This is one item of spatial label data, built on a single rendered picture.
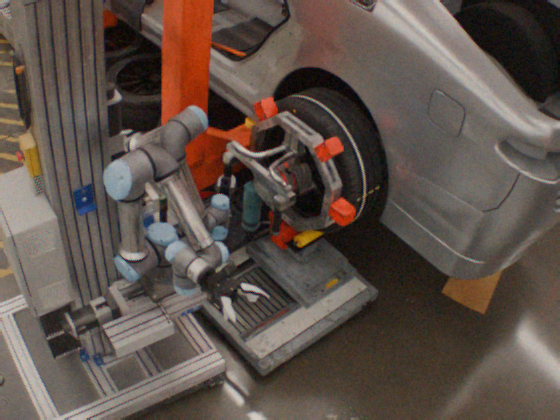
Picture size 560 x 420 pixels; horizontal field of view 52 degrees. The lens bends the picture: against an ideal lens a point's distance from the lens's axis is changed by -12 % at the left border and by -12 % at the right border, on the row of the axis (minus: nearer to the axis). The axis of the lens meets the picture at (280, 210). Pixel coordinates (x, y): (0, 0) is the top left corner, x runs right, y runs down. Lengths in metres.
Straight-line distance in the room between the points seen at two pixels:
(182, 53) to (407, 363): 1.94
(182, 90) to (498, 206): 1.44
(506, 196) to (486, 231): 0.20
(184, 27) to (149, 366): 1.53
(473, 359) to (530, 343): 0.42
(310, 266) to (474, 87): 1.51
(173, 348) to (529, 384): 1.95
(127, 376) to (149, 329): 0.55
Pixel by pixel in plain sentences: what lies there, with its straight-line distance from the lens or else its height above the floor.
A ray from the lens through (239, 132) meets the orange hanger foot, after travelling 3.40.
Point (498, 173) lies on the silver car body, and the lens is 2.38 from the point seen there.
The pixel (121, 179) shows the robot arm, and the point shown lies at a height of 1.44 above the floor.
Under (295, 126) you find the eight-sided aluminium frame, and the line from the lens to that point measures 2.74.
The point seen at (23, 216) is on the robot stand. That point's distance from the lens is 2.23.
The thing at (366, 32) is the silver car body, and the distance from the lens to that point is 2.58.
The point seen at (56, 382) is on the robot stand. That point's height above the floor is 0.21.
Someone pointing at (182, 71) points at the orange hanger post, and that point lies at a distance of 2.76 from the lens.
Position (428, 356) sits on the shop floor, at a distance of 3.44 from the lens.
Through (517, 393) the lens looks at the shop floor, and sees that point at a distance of 3.51.
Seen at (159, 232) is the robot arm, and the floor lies 1.05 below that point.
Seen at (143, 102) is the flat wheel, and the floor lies 0.50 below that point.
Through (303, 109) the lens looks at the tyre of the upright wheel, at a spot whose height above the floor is 1.16.
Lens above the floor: 2.74
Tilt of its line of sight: 44 degrees down
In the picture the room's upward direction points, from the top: 8 degrees clockwise
